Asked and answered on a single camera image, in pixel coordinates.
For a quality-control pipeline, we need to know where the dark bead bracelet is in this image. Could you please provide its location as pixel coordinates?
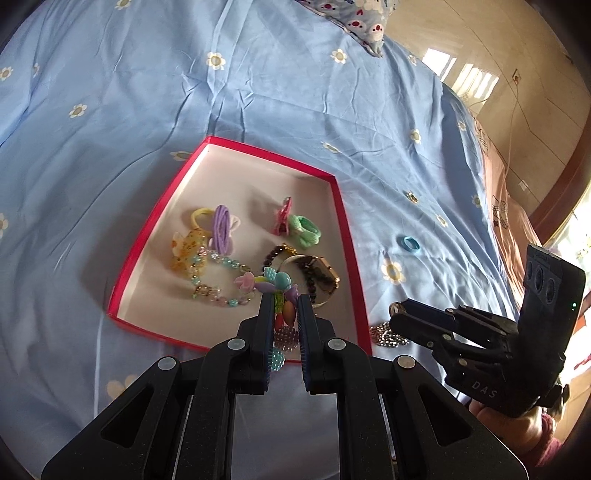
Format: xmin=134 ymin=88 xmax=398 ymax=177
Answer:
xmin=261 ymin=244 xmax=320 ymax=303

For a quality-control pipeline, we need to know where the green hair tie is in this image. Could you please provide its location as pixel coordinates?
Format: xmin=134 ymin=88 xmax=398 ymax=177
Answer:
xmin=287 ymin=214 xmax=323 ymax=249

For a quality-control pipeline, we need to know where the colourful chunky bead bracelet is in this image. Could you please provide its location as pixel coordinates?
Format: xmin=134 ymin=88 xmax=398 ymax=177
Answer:
xmin=232 ymin=267 xmax=302 ymax=372

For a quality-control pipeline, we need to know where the pink hair clip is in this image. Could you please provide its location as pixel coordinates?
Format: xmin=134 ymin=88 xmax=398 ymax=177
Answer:
xmin=273 ymin=196 xmax=293 ymax=236

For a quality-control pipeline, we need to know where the yellow floral hair claw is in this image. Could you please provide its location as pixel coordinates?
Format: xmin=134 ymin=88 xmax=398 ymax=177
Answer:
xmin=171 ymin=228 xmax=207 ymax=280

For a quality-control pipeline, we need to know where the purple hair tie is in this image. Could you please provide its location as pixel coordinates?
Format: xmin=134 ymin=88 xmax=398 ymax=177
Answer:
xmin=208 ymin=204 xmax=243 ymax=256

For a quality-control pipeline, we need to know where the yellow bangle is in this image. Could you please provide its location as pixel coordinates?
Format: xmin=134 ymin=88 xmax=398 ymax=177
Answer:
xmin=190 ymin=207 xmax=214 ymax=231

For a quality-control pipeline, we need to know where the red sleeve forearm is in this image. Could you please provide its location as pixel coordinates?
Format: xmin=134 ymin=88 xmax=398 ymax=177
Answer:
xmin=523 ymin=413 xmax=562 ymax=470

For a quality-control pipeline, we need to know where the person's right hand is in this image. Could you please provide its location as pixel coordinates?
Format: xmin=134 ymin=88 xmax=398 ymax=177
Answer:
xmin=469 ymin=400 xmax=543 ymax=455

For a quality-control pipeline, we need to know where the orange cartoon blanket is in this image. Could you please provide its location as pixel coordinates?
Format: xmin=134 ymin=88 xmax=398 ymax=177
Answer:
xmin=474 ymin=118 xmax=541 ymax=305

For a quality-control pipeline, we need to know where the red shallow cardboard box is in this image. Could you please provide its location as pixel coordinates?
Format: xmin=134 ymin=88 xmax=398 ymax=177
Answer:
xmin=107 ymin=136 xmax=372 ymax=351

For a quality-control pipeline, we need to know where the blue cartoon print pillow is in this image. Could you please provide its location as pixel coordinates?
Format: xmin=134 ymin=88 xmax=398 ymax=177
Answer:
xmin=297 ymin=0 xmax=399 ymax=57

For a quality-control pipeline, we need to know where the blue floral bed sheet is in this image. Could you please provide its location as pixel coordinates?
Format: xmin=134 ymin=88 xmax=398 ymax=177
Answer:
xmin=1 ymin=1 xmax=518 ymax=476

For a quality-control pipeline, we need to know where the silver chain necklace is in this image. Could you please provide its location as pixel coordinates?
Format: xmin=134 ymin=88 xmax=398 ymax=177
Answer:
xmin=368 ymin=320 xmax=412 ymax=348

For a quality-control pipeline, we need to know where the wooden door frame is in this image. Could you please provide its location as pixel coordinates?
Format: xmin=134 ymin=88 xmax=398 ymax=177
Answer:
xmin=530 ymin=115 xmax=591 ymax=244

